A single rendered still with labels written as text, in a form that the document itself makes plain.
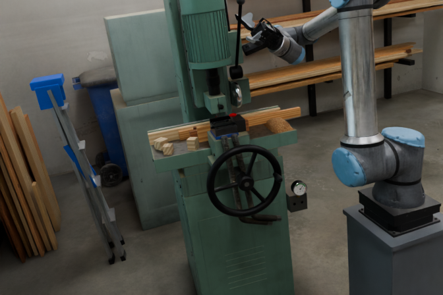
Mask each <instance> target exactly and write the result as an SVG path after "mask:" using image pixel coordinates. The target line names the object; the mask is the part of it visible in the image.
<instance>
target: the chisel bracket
mask: <svg viewBox="0 0 443 295"><path fill-rule="evenodd" d="M203 94H204V102H205V107H206V108H207V109H208V110H209V112H211V114H212V115H213V114H220V113H223V112H227V102H226V97H225V95H223V94H222V93H220V94H218V95H209V92H204V93H203ZM218 104H220V105H223V106H224V108H223V109H220V108H219V107H218Z"/></svg>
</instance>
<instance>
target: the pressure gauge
mask: <svg viewBox="0 0 443 295"><path fill-rule="evenodd" d="M300 188H301V189H300ZM291 190H292V192H293V193H294V194H295V195H296V196H297V198H299V197H300V196H302V195H303V194H305V192H306V191H307V185H306V184H305V183H304V182H303V181H302V180H296V181H294V182H293V183H292V185H291Z"/></svg>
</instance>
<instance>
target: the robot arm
mask: <svg viewBox="0 0 443 295"><path fill-rule="evenodd" d="M389 1H390V0H329V2H330V3H331V6H332V7H330V8H329V9H327V10H325V11H324V12H323V13H321V14H319V15H318V16H316V17H315V18H313V19H312V20H310V21H309V22H306V23H305V24H303V25H302V26H295V27H288V28H283V27H282V26H280V25H275V26H272V24H271V22H269V21H267V20H266V19H265V18H261V19H260V21H259V23H258V24H257V25H256V27H255V28H254V26H255V23H254V22H253V21H252V17H253V14H252V13H247V14H246V15H245V16H243V17H241V24H242V25H243V26H244V27H245V28H246V29H247V30H250V31H251V37H250V36H246V40H248V41H249V43H247V44H245V45H242V49H243V52H244V54H245V55H246V56H247V55H250V54H252V53H255V52H257V51H260V50H261V49H264V48H266V47H267V48H268V50H269V52H271V53H273V54H274V55H276V56H278V57H279V58H281V59H283V60H284V61H287V62H288V63H289V64H292V65H297V64H299V63H300V62H301V61H302V60H303V58H304V56H305V49H304V48H303V47H302V45H311V44H314V43H316V42H317V41H318V39H319V37H320V36H323V35H324V34H326V33H328V32H329V31H331V30H333V29H335V28H337V27H339V35H340V56H341V77H342V88H343V109H344V121H345V134H344V135H343V136H342V137H341V138H340V146H341V147H339V148H337V149H336V150H334V152H333V154H332V164H333V165H332V166H333V169H334V172H335V174H336V176H337V177H338V178H339V180H341V182H342V183H343V184H345V185H346V186H348V187H352V188H353V187H358V186H364V185H367V184H371V183H374V182H375V184H374V186H373V187H372V196H373V198H374V199H375V200H376V201H378V202H379V203H381V204H383V205H386V206H388V207H393V208H398V209H411V208H416V207H419V206H421V205H423V203H424V202H425V191H424V189H423V185H422V183H421V175H422V168H423V157H424V150H425V137H424V136H423V135H422V134H421V133H420V132H418V131H416V130H412V129H409V128H403V127H387V128H385V129H383V130H382V133H381V134H380V133H379V132H378V122H377V106H376V77H375V62H374V32H373V17H372V11H373V10H376V9H379V8H381V7H383V6H384V5H386V4H387V3H388V2H389ZM263 20H265V21H267V23H266V22H265V21H263ZM262 21H263V22H262ZM269 25H270V26H269Z"/></svg>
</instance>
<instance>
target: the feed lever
mask: <svg viewBox="0 0 443 295"><path fill-rule="evenodd" d="M236 1H237V4H239V12H238V23H237V44H236V55H235V66H233V67H230V68H229V74H230V77H231V79H232V80H234V79H238V78H242V77H243V69H242V67H241V65H238V62H239V44H240V34H241V15H242V5H243V4H244V3H245V0H236Z"/></svg>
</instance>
